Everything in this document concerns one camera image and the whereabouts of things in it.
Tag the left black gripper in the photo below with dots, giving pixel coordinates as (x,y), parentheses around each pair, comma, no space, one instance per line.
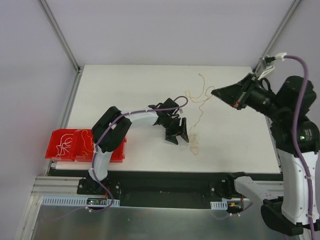
(175,127)

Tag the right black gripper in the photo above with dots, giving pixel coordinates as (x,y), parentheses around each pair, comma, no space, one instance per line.
(243,92)

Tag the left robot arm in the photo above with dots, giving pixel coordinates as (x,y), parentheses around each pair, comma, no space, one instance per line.
(111,129)

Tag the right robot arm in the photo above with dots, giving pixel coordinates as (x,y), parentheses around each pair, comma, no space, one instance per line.
(297,140)

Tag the red plastic bin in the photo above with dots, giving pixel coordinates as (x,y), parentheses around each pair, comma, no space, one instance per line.
(69,145)

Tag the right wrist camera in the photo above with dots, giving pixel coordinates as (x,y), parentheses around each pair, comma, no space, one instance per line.
(266,65)

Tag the right white cable duct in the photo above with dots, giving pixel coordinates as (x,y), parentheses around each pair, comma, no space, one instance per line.
(219,205)

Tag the white cable duct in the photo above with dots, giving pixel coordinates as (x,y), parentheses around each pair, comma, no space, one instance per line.
(67,201)
(219,205)

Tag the right aluminium frame post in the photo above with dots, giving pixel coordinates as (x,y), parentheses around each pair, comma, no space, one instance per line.
(285,21)

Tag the aluminium frame post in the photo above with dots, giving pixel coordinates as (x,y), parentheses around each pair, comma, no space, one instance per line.
(285,21)
(59,34)

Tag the left white cable duct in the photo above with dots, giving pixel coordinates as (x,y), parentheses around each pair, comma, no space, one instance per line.
(67,201)

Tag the left aluminium frame post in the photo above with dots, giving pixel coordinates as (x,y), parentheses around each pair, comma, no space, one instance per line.
(59,34)

